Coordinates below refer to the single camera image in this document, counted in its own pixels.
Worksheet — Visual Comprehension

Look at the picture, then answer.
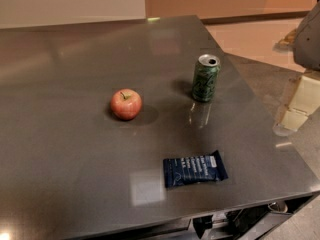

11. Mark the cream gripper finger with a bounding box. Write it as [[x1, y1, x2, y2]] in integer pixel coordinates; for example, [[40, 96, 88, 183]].
[[273, 71, 320, 136]]

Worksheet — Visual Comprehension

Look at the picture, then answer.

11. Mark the dark blue rxbar wrapper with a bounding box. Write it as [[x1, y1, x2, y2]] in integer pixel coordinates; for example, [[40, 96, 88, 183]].
[[163, 150, 228, 188]]

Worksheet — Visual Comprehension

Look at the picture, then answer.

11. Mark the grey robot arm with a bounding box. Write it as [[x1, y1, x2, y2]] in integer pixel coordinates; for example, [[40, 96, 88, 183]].
[[273, 2, 320, 136]]

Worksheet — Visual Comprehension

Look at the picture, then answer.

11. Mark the green soda can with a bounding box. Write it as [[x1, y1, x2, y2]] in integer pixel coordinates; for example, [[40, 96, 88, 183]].
[[192, 54, 221, 102]]

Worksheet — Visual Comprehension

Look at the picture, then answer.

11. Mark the black under-table equipment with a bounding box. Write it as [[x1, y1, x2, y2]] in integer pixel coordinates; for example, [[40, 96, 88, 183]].
[[143, 195, 313, 240]]

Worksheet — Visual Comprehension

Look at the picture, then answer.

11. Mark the red apple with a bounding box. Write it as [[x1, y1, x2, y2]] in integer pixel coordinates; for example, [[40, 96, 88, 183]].
[[110, 89, 142, 121]]

